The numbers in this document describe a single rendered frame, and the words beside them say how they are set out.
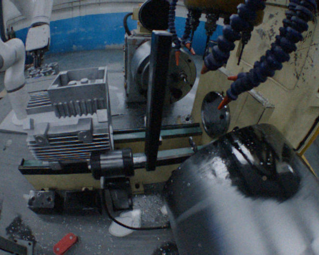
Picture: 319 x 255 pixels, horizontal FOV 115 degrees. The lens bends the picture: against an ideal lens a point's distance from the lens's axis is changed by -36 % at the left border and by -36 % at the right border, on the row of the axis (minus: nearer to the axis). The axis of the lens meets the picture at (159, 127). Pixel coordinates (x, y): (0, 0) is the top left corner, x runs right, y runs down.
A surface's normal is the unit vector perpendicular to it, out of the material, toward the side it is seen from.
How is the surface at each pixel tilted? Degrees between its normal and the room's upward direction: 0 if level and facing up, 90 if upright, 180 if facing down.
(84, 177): 90
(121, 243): 0
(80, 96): 90
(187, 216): 69
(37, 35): 64
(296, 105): 90
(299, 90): 90
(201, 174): 50
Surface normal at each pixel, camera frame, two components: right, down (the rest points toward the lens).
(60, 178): 0.22, 0.64
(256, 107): -0.97, 0.07
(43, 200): 0.10, -0.76
